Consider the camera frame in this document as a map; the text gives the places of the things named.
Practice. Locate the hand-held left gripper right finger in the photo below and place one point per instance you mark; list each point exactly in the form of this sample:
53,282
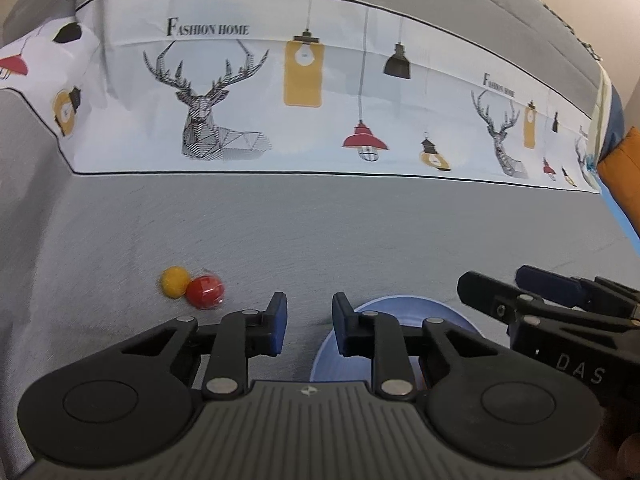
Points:
341,326

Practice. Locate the blue bowl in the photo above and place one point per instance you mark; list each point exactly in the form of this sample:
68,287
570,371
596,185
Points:
322,360

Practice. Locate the red round fruit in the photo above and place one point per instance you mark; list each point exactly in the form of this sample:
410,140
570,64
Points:
205,291

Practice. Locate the person's right hand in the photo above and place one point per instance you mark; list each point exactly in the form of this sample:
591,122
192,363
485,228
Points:
625,452

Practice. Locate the grey printed bed sheet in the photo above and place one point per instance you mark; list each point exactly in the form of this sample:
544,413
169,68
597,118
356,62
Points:
310,200

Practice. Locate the yellow round fruit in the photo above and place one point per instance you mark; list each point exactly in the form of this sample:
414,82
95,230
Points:
174,281

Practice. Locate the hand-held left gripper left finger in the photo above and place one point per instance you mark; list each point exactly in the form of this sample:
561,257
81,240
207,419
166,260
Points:
280,324

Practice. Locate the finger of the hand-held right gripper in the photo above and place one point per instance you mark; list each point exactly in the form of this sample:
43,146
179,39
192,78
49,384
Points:
550,282
492,292

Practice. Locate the dark blue cushion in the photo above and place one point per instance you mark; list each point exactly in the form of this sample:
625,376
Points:
612,120

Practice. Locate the orange pillow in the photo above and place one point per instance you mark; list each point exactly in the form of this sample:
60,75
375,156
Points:
622,175

